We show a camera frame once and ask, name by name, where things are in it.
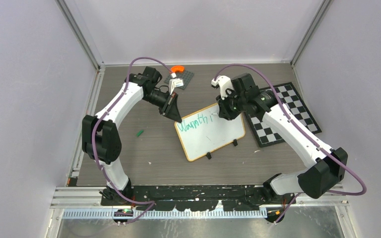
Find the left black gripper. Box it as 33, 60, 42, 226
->
143, 89, 183, 123

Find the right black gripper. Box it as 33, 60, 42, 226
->
216, 89, 246, 120

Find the yellow framed whiteboard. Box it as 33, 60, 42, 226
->
174, 103, 246, 162

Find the green marker cap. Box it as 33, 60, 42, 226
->
136, 130, 144, 137

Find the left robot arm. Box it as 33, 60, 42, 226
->
81, 66, 184, 205

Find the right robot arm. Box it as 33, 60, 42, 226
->
211, 73, 348, 204

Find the grey building baseplate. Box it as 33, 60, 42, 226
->
174, 70, 194, 90

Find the orange curved block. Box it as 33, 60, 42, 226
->
170, 65, 185, 74

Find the black white checkerboard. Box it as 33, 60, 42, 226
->
245, 82, 322, 148

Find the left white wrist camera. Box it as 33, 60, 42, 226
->
168, 73, 184, 95

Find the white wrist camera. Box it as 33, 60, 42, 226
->
168, 73, 184, 95
211, 75, 234, 100

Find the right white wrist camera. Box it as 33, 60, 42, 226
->
211, 75, 234, 100

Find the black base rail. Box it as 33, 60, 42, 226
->
99, 185, 295, 212

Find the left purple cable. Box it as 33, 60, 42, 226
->
91, 57, 175, 225

